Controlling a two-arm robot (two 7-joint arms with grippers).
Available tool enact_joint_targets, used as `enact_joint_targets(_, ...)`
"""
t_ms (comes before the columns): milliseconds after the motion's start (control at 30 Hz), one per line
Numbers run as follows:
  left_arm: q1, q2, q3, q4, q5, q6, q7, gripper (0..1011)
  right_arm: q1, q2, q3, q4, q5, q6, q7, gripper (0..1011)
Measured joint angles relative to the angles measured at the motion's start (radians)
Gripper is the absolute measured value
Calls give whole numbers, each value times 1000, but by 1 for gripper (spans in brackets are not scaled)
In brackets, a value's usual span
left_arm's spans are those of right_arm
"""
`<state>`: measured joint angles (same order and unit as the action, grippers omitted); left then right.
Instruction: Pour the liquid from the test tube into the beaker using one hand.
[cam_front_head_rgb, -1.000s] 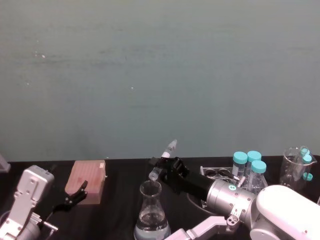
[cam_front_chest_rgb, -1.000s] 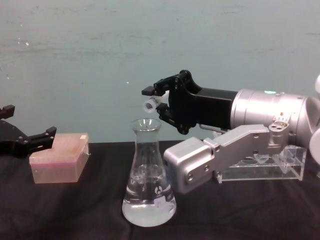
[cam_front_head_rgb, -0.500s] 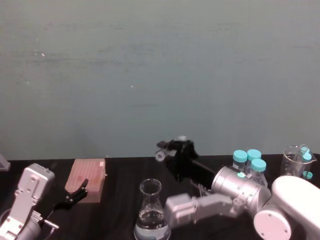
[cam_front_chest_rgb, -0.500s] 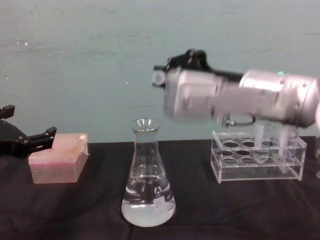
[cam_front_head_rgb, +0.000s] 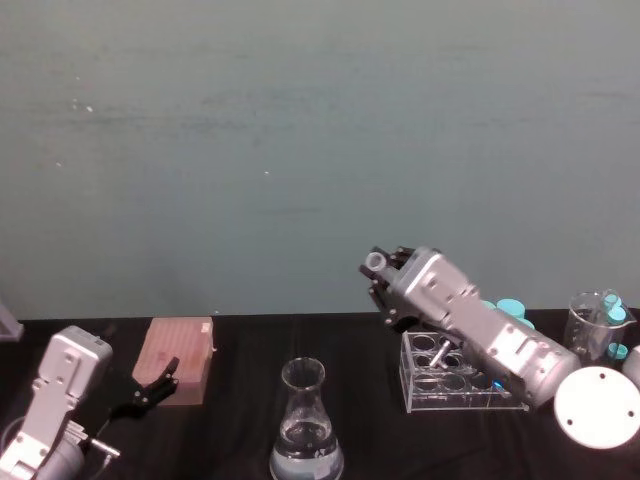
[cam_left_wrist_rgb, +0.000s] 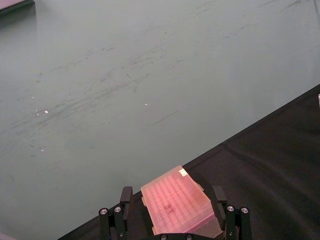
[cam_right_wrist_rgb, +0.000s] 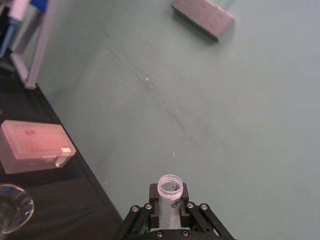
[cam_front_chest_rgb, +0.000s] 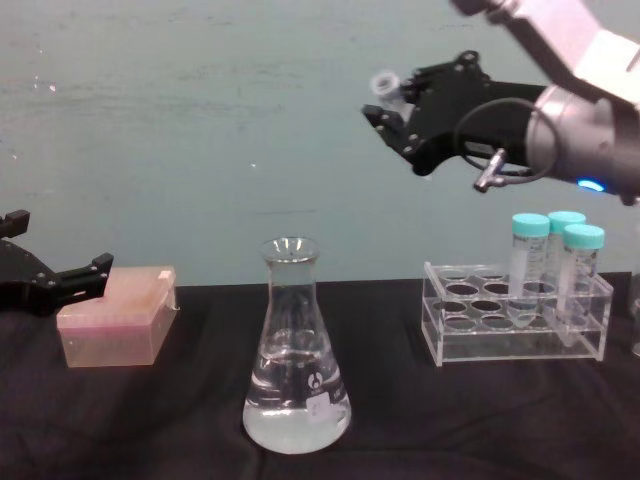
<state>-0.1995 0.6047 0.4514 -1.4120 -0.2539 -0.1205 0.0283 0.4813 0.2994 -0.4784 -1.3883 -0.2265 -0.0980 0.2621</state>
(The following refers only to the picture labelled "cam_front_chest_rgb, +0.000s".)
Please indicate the black table cloth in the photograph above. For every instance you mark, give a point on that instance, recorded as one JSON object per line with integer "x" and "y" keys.
{"x": 450, "y": 425}

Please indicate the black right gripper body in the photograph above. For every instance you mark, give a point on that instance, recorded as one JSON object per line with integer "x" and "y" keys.
{"x": 470, "y": 115}

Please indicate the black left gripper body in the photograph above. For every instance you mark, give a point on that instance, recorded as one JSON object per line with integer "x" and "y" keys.
{"x": 22, "y": 282}

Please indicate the clear glass conical flask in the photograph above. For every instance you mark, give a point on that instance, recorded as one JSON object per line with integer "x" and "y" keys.
{"x": 296, "y": 390}

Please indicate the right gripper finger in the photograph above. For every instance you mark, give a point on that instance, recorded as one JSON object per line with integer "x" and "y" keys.
{"x": 392, "y": 127}
{"x": 450, "y": 72}

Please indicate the pink translucent plastic box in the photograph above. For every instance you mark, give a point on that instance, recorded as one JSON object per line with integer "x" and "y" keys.
{"x": 112, "y": 325}

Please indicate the clear acrylic tube rack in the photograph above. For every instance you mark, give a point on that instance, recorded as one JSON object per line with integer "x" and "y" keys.
{"x": 520, "y": 345}

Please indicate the clear plastic tube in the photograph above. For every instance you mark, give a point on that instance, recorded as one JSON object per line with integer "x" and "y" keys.
{"x": 385, "y": 85}

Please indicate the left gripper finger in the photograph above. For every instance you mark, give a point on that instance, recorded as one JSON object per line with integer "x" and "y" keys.
{"x": 14, "y": 223}
{"x": 82, "y": 280}

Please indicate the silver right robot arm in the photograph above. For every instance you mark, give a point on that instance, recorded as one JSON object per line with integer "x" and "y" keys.
{"x": 575, "y": 120}

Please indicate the plain pale wall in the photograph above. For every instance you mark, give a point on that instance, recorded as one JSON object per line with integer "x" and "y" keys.
{"x": 200, "y": 125}

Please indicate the clear tube with teal cap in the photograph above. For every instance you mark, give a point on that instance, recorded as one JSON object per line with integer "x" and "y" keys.
{"x": 580, "y": 270}
{"x": 566, "y": 220}
{"x": 529, "y": 260}

